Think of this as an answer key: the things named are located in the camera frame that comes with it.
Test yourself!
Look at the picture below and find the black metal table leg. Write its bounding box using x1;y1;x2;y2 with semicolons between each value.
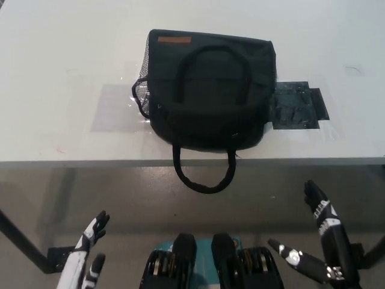
0;207;76;274

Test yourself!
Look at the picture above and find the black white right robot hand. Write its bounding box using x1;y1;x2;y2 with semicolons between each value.
266;179;367;289

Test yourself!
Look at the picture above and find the black soft travel bag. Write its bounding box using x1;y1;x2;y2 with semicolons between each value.
131;28;277;193

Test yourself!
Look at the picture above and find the clear plastic film sheet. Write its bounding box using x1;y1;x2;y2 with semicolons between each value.
91;82;152;134

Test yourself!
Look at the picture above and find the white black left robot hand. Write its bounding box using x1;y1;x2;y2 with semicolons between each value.
56;210;111;289

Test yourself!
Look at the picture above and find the black teal robot torso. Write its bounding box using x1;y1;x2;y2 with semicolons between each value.
138;232;285;289

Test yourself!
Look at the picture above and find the large black tape patch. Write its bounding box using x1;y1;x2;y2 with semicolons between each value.
271;80;320;131

